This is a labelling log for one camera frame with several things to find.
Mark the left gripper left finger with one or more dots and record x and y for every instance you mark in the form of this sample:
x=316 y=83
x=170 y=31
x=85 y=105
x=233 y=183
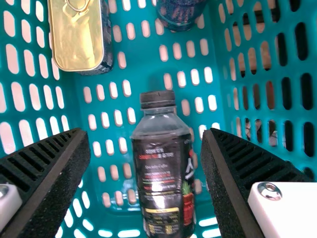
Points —
x=49 y=173

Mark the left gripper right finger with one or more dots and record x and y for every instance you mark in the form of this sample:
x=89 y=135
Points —
x=235 y=178

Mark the teal shopping basket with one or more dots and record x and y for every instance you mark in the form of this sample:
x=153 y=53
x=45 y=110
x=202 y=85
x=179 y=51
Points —
x=148 y=62

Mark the can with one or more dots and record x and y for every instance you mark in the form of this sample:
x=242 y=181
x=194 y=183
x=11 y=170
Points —
x=180 y=15

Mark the rectangular gold tin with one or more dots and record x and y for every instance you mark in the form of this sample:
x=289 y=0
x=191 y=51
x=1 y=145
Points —
x=76 y=37

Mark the dark coffee bottle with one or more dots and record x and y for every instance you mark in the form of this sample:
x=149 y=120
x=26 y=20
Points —
x=161 y=161

